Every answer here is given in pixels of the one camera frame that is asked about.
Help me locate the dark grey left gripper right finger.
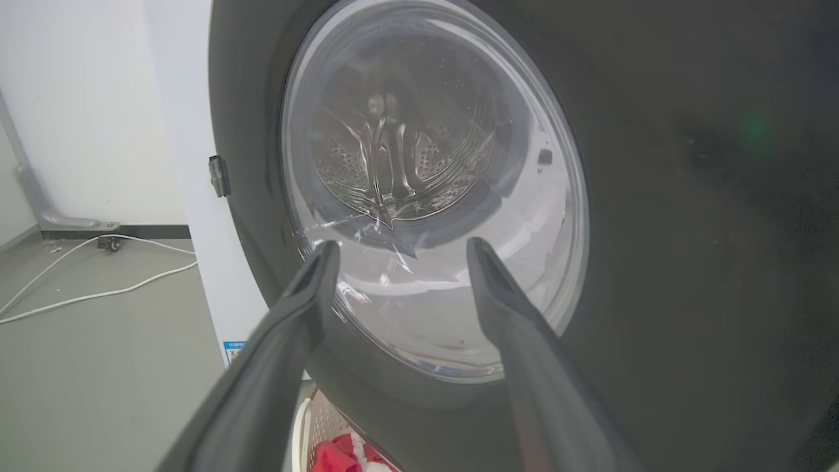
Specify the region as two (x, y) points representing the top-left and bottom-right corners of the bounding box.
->
(466, 237), (646, 472)

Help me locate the dark grey washing machine door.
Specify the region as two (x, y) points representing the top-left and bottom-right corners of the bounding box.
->
(208, 0), (839, 472)

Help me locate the grey metal stand leg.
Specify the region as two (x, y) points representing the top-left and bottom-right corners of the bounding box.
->
(0, 92), (122, 251)

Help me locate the white garment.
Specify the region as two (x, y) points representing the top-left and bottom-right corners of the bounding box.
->
(351, 433), (394, 472)

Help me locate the white power cable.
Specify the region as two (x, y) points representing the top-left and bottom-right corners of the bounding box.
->
(0, 234), (199, 325)

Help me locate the white laundry basket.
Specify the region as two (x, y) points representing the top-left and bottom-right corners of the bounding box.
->
(292, 387), (358, 472)

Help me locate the white washing machine body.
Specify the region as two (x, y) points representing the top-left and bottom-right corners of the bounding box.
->
(143, 0), (312, 382)

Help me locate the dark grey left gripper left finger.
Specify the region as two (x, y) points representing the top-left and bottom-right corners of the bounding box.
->
(155, 240), (341, 472)

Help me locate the red garment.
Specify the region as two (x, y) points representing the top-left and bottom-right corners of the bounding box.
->
(311, 433), (394, 472)

